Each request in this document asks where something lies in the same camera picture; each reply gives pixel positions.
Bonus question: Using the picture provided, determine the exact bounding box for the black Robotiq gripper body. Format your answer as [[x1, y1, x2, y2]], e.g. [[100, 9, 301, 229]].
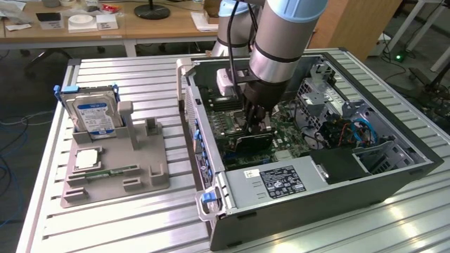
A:
[[241, 80, 289, 111]]

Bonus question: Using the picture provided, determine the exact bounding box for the black graphics card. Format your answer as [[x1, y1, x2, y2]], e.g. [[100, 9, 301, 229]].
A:
[[216, 131, 275, 160]]

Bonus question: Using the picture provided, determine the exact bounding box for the CPU socket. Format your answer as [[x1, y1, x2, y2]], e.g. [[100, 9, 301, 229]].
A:
[[227, 109, 247, 132]]

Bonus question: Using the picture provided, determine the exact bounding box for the metal socket cover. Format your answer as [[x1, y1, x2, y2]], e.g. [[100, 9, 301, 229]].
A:
[[261, 103, 283, 132]]

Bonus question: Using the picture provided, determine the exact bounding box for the green motherboard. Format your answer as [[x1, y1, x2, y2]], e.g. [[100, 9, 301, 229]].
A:
[[200, 86, 312, 172]]

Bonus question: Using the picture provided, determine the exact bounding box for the silver chipset heatsink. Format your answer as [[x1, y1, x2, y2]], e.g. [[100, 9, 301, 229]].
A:
[[273, 150, 295, 161]]

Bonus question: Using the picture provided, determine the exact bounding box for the metal disk bay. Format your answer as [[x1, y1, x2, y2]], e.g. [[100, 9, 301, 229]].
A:
[[295, 56, 352, 118]]

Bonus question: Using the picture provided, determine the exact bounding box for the black case fan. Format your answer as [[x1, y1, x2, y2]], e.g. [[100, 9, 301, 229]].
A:
[[319, 120, 352, 150]]

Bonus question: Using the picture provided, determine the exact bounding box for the grey power supply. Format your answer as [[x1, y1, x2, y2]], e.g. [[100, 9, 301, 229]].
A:
[[224, 155, 331, 209]]

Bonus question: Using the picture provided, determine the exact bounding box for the black plastic shroud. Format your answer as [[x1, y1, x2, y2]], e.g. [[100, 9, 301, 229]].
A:
[[308, 146, 373, 185]]

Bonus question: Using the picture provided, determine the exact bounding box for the white paper stack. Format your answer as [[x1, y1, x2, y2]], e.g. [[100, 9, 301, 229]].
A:
[[191, 12, 219, 32]]

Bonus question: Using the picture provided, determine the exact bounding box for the grey parts rack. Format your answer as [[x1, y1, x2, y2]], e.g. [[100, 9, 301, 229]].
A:
[[60, 101, 170, 209]]

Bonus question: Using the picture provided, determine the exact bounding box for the wooden cabinet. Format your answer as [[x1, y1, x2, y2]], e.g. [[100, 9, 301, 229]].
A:
[[308, 0, 403, 61]]

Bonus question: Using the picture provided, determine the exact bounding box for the cardboard box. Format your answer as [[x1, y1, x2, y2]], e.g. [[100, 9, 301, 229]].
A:
[[203, 0, 221, 18]]

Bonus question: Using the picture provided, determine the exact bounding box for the open black PC case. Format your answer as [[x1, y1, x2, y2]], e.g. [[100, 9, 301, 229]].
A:
[[174, 51, 444, 251]]

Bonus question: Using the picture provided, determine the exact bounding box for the metal drive cage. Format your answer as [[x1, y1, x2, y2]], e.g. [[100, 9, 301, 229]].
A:
[[351, 141, 414, 176]]

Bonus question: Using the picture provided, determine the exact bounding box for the green RAM stick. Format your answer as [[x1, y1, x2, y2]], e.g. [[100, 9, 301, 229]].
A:
[[84, 165, 137, 180]]

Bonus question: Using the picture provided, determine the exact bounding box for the hard disk with blue carrier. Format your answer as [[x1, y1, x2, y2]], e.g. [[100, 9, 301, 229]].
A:
[[52, 83, 122, 140]]

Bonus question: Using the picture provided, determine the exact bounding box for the black round lamp base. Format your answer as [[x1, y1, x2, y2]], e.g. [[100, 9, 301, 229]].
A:
[[133, 0, 170, 20]]

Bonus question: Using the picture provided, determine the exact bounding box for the black floor stand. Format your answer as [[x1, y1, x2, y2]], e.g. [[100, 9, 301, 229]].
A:
[[407, 67, 450, 106]]

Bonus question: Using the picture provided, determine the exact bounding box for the silver CPU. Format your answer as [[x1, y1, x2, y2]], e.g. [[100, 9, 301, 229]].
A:
[[74, 150, 101, 169]]

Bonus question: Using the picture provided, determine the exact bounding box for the small white box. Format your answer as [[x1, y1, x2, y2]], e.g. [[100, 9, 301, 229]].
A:
[[94, 14, 117, 31]]

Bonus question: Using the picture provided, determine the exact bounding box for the white block with round recess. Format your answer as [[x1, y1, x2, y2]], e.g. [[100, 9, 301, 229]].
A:
[[66, 14, 98, 34]]

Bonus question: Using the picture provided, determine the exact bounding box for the black office chair base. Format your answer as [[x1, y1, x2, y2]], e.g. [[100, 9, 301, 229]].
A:
[[20, 46, 106, 77]]

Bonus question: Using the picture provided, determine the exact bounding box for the white box with black lid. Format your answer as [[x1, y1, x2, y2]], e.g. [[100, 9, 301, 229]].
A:
[[34, 12, 65, 30]]

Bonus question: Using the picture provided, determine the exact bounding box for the wooden desk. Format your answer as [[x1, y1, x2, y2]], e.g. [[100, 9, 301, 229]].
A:
[[0, 0, 316, 51]]

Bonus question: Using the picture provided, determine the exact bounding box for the clear plastic bag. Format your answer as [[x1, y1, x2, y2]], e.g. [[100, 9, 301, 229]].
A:
[[0, 1, 28, 24]]

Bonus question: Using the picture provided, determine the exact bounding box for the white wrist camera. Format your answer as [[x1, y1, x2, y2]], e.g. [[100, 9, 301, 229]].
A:
[[215, 68, 236, 99]]

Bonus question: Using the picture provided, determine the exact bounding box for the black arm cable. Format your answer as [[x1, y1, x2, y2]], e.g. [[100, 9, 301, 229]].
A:
[[227, 0, 240, 80]]

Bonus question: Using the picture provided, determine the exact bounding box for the blue wire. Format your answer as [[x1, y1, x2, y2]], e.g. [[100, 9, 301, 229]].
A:
[[351, 119, 379, 145]]

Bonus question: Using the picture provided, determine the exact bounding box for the white desk frame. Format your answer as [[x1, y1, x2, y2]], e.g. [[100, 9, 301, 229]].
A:
[[384, 0, 450, 72]]

